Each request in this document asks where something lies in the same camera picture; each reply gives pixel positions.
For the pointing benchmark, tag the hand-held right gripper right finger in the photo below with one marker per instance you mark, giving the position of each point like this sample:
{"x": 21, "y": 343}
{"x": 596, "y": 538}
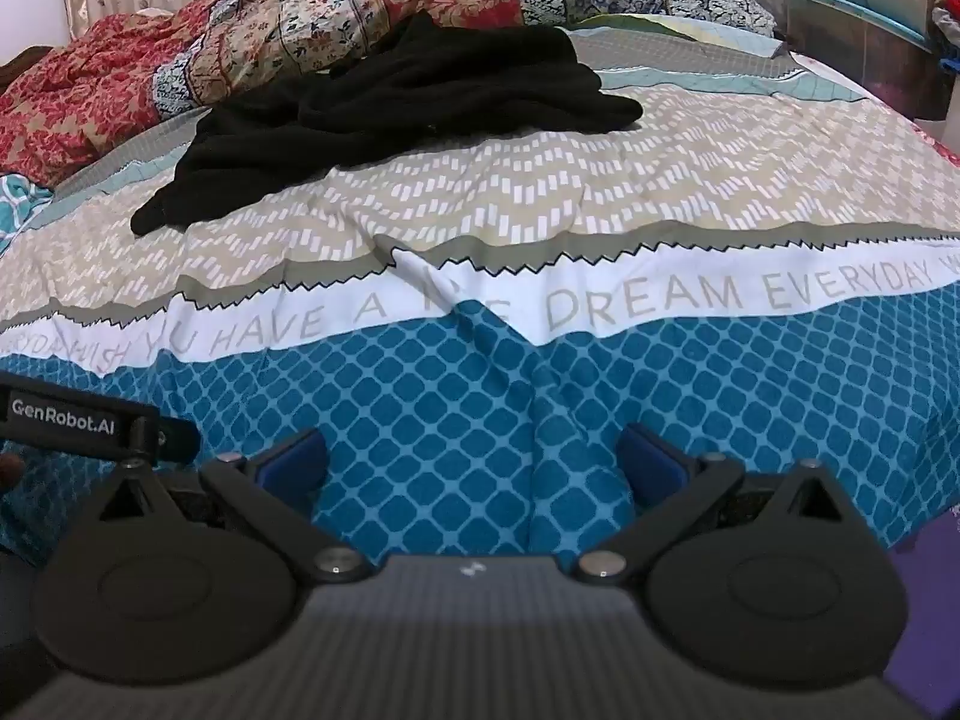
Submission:
{"x": 651, "y": 461}

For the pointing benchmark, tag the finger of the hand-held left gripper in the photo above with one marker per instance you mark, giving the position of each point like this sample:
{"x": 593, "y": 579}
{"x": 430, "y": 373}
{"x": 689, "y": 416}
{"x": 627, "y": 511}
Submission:
{"x": 176, "y": 441}

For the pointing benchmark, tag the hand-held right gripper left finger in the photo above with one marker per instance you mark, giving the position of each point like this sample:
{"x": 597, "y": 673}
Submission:
{"x": 292, "y": 461}

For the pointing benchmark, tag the black pants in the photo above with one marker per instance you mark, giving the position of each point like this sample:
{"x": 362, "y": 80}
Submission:
{"x": 420, "y": 90}

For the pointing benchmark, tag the person's left hand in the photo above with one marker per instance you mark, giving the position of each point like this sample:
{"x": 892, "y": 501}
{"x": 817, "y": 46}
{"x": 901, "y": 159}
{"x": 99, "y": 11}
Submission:
{"x": 7, "y": 472}

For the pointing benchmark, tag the teal patterned pillow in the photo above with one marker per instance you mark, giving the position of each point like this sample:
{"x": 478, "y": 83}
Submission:
{"x": 19, "y": 202}

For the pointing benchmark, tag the patterned bedsheet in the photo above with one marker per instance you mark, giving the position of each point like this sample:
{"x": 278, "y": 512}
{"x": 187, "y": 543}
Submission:
{"x": 525, "y": 195}

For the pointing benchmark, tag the purple cloth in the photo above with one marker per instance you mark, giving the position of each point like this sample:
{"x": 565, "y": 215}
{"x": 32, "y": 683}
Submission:
{"x": 926, "y": 600}

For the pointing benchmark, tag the wooden headboard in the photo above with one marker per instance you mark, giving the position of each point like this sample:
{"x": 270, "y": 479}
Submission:
{"x": 19, "y": 64}

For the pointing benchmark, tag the red floral quilt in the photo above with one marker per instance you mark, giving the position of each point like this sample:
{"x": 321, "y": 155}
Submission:
{"x": 315, "y": 22}

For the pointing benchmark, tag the green pillow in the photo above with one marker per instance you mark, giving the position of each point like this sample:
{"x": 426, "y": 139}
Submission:
{"x": 630, "y": 21}

